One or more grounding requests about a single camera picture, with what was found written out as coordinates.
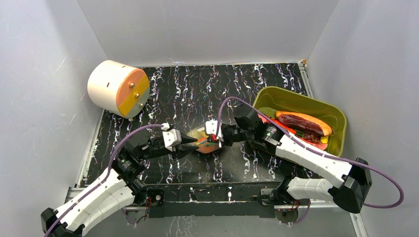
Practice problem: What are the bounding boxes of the green toy cabbage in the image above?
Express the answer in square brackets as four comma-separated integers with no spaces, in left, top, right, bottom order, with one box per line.
[186,127,208,143]

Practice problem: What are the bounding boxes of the orange toy fruit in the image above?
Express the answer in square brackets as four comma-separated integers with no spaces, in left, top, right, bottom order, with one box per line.
[197,142,220,154]

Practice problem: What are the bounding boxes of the clear zip top bag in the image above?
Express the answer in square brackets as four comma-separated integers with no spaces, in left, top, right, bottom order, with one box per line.
[188,125,211,146]

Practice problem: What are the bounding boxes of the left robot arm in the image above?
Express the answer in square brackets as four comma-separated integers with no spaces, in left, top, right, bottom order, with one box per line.
[41,124,198,237]

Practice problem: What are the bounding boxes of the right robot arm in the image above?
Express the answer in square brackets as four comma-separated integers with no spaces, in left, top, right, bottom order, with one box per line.
[218,105,372,213]

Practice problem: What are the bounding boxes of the olive green plastic bin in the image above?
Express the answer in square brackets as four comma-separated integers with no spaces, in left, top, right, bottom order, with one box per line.
[246,86,348,158]

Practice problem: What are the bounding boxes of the white round drawer cabinet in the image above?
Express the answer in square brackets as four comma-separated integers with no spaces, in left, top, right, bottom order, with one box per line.
[87,60,150,119]

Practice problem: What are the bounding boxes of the dark purple toy grapes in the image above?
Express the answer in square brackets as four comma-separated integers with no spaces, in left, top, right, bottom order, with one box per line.
[302,133,322,144]

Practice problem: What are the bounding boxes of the orange toy carrot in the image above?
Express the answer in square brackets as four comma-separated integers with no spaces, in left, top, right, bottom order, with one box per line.
[275,111,332,136]

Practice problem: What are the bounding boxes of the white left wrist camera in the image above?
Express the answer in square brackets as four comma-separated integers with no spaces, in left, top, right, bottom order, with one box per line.
[161,123,182,152]

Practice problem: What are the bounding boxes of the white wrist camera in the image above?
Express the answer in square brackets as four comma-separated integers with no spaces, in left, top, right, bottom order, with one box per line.
[204,120,223,142]
[161,123,182,152]

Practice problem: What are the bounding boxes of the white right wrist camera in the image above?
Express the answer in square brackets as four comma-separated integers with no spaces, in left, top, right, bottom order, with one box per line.
[204,120,223,142]

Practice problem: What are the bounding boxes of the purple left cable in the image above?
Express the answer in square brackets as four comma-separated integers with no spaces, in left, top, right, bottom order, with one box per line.
[44,123,165,237]

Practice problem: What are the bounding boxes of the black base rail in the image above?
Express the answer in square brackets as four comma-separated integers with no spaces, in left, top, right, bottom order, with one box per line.
[144,182,312,219]

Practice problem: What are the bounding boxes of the aluminium frame rail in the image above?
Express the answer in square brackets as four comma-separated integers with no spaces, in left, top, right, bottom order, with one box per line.
[64,186,361,210]

